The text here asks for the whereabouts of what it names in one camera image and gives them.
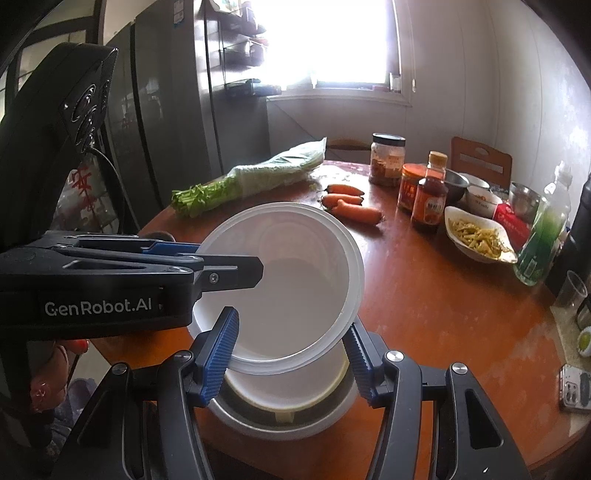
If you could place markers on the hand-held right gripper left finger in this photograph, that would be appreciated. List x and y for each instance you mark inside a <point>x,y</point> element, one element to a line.
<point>221,350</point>

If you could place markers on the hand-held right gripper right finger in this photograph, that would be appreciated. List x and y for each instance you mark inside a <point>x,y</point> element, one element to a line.
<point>360,364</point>

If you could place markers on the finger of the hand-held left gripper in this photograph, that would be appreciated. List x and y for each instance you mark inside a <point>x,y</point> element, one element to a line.
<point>231,273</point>
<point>175,249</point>

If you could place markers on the red bowl white inside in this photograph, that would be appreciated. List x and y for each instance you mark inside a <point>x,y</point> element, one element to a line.
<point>295,304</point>

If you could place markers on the large steel bowl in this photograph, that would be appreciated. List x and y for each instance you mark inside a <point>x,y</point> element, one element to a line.
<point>240,421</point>

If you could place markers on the yellow bowl white inside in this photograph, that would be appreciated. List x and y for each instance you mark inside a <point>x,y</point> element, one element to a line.
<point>286,387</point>

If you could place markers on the person's left hand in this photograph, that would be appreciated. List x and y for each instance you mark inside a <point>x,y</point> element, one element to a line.
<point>51,383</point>

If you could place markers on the bagged celery bunch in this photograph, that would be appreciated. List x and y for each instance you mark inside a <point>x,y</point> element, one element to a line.
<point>258,177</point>

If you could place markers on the small carrot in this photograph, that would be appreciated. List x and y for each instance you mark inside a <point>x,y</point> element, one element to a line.
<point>346,189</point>
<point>341,200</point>

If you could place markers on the grey refrigerator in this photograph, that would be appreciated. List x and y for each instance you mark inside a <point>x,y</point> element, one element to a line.
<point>175,115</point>

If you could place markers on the large carrot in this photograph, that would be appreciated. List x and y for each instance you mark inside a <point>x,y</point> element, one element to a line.
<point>358,212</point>

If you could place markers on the wooden chair with curved back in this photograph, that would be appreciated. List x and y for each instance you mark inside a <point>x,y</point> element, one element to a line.
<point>348,144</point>

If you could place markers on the dark sauce bottle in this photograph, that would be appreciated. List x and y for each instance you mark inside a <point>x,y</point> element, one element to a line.
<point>430,203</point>

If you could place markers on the white dish with food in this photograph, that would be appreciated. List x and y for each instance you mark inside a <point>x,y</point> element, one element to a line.
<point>480,235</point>

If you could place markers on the red-lid sauce jar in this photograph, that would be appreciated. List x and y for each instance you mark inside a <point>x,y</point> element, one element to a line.
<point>408,187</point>

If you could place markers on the black-lid pickle jar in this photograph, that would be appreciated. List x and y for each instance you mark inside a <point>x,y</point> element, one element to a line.
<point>388,161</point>

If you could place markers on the small steel bowl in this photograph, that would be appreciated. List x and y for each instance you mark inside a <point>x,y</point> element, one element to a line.
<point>457,184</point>

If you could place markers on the small white bowl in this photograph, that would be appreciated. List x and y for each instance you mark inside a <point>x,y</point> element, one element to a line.
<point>482,201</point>

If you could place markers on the red box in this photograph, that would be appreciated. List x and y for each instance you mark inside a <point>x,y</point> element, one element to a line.
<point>510,224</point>

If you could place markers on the phone in clear case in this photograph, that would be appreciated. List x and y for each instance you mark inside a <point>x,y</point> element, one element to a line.
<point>577,387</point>

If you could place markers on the clear plastic cup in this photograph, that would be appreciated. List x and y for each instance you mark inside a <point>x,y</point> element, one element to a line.
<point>570,290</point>

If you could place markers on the green drink bottle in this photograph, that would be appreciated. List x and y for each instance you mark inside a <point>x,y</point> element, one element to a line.
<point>542,230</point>

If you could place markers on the fruit in foam net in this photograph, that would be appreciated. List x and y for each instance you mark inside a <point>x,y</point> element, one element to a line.
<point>585,340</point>

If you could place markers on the small metal cup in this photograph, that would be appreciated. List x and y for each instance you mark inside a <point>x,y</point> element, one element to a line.
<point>584,316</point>

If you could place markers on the steel cup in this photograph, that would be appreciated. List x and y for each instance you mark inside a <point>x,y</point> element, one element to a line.
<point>524,201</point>

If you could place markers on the window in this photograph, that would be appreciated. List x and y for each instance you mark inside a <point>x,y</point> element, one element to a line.
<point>323,41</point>

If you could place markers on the small white windowsill box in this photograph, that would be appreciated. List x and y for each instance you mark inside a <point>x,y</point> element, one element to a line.
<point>395,82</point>

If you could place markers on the black thermos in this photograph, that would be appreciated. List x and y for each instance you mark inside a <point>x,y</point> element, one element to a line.
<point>579,230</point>

